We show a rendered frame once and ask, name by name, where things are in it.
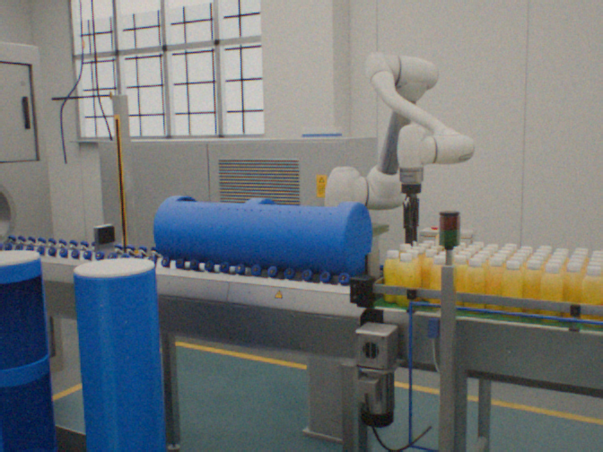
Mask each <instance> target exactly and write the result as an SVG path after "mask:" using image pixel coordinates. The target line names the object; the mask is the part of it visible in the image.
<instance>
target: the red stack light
mask: <svg viewBox="0 0 603 452"><path fill-rule="evenodd" d="M438 218H439V219H438V223H439V224H438V229H440V230H459V229H460V215H459V216H441V215H438Z"/></svg>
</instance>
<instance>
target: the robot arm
mask: <svg viewBox="0 0 603 452"><path fill-rule="evenodd" d="M364 70H365V75H366V78H367V81H368V83H369V84H370V85H371V86H372V88H373V89H374V90H375V91H376V93H377V94H378V95H379V97H380V99H381V100H382V101H383V102H384V103H385V104H386V105H387V106H388V107H389V108H392V110H391V114H390V117H389V121H388V124H387V128H386V133H385V136H384V140H383V144H382V148H381V152H380V158H379V161H378V166H376V167H375V168H373V169H371V171H370V173H369V174H368V175H367V178H363V177H360V173H359V172H358V170H357V169H353V168H351V167H343V168H334V169H333V170H332V171H331V173H330V175H329V177H328V181H327V186H326V193H325V207H338V206H339V205H340V204H341V202H344V201H348V202H362V204H364V205H365V207H366V208H367V210H374V211H385V210H392V209H396V208H399V207H400V206H401V205H403V229H405V244H407V245H411V247H413V246H414V242H416V245H417V227H419V224H418V223H419V200H420V198H417V194H420V193H421V192H422V183H420V182H422V181H423V180H424V165H425V164H431V163H436V164H454V163H461V162H464V161H468V160H469V159H470V158H471V157H472V156H473V155H474V152H475V143H474V141H473V140H472V139H471V138H470V137H468V136H466V135H462V134H459V133H457V132H455V131H454V129H453V128H451V127H446V126H445V125H444V124H443V123H442V122H441V121H440V120H438V119H437V118H435V117H433V116H432V115H430V114H428V113H427V112H424V110H422V109H420V108H418V107H417V106H416V103H417V102H418V101H419V100H420V99H421V98H422V96H423V95H424V92H426V91H427V90H430V89H431V88H433V87H434V86H435V84H436V83H437V82H438V78H439V71H438V68H437V66H436V65H434V64H433V63H432V62H430V61H428V60H426V59H422V58H419V56H396V55H387V54H383V53H381V52H372V53H370V54H369V55H368V57H367V59H366V62H365V66H364ZM412 121H414V122H416V123H417V124H418V125H411V123H412ZM422 126H423V127H426V128H427V130H429V131H430V132H431V133H432V134H433V136H426V133H425V132H424V129H423V128H422ZM398 167H399V171H398Z"/></svg>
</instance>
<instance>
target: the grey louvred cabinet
mask: <svg viewBox="0 0 603 452"><path fill-rule="evenodd" d="M130 143H131V159H132V175H134V190H135V220H136V236H137V249H138V248H139V247H140V246H145V247H146V248H147V252H146V254H147V255H151V254H152V250H150V249H152V247H156V245H155V242H154V235H153V225H154V219H155V215H156V213H157V211H158V209H159V207H160V206H161V204H162V202H163V201H164V200H165V199H166V198H168V197H171V196H191V197H193V198H195V199H196V200H197V201H198V202H220V204H245V202H246V201H248V200H249V199H251V198H266V199H271V200H273V201H274V202H275V204H276V205H291V206H316V207H325V193H326V186H327V181H328V177H329V175H330V173H331V171H332V170H333V169H334V168H343V167H351V168H353V169H356V170H358V172H359V173H360V177H363V178H367V175H368V174H369V173H370V171H371V169H373V168H375V167H376V166H378V161H379V137H342V138H305V139H302V138H246V139H177V140H130ZM99 153H100V179H101V193H102V207H103V221H104V225H112V226H113V227H115V237H116V242H113V246H115V245H116V244H120V245H121V237H120V223H119V208H118V180H117V164H116V151H115V147H114V141H102V142H100V143H99Z"/></svg>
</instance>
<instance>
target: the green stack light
mask: <svg viewBox="0 0 603 452"><path fill-rule="evenodd" d="M438 245H439V246H440V247H448V248H453V247H458V246H460V229H459V230H440V229H438Z"/></svg>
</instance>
